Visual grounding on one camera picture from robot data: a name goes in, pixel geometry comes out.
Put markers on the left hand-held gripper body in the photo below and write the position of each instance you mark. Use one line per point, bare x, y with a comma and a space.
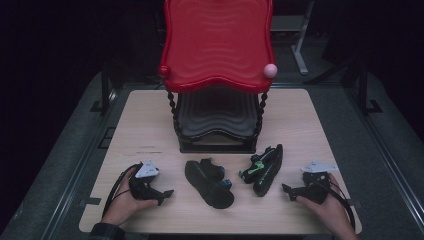
143, 186

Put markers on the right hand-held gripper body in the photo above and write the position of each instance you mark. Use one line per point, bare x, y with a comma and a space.
315, 188

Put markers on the red and black shoe rack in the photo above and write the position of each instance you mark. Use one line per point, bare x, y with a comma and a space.
216, 50

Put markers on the person's left hand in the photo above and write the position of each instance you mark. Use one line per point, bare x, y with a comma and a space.
125, 203

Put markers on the person's right hand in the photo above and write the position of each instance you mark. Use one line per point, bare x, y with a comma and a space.
328, 210

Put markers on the black tape strip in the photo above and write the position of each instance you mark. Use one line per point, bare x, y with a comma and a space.
90, 201

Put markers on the grey metal stand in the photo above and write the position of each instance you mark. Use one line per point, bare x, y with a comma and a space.
300, 36

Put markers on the black table bracket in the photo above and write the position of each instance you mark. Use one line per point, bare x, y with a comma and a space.
106, 137

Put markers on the black upright post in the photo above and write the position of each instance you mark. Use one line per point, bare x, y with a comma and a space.
106, 90
365, 90

